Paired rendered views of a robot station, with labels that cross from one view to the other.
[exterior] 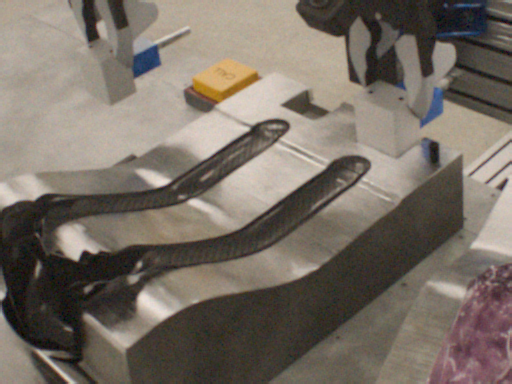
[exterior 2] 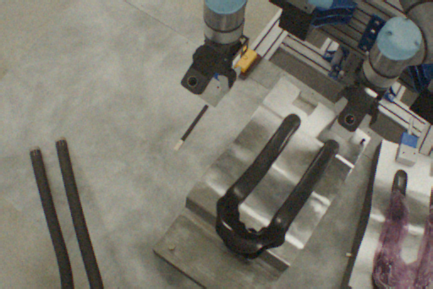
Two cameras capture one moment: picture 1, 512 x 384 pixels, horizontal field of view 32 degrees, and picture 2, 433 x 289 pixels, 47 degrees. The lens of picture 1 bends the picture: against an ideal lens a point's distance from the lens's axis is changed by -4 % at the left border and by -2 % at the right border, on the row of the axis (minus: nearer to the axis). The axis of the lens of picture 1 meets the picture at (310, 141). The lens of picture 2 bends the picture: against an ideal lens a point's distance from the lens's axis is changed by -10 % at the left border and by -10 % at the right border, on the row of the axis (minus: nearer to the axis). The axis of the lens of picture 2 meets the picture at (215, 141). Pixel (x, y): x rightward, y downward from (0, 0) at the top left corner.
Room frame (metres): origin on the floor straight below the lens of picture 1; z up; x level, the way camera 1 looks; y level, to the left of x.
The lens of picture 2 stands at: (0.35, 0.37, 2.01)
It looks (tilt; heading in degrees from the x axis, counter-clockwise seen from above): 68 degrees down; 340
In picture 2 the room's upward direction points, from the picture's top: 6 degrees clockwise
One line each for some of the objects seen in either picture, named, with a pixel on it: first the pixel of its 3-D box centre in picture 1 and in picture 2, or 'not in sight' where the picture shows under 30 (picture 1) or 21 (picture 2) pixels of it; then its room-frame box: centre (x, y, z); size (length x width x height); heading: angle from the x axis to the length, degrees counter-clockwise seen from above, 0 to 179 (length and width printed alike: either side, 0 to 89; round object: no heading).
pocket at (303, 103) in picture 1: (314, 118); (304, 106); (0.81, -0.01, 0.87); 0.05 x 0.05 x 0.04; 40
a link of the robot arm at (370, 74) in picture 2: not in sight; (380, 66); (0.75, -0.10, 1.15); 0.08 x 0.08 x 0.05
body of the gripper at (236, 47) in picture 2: not in sight; (222, 42); (0.90, 0.18, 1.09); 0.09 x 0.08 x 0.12; 130
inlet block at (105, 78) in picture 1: (141, 53); (223, 75); (0.90, 0.17, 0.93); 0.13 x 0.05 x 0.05; 130
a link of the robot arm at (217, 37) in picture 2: not in sight; (221, 22); (0.89, 0.19, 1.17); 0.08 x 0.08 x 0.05
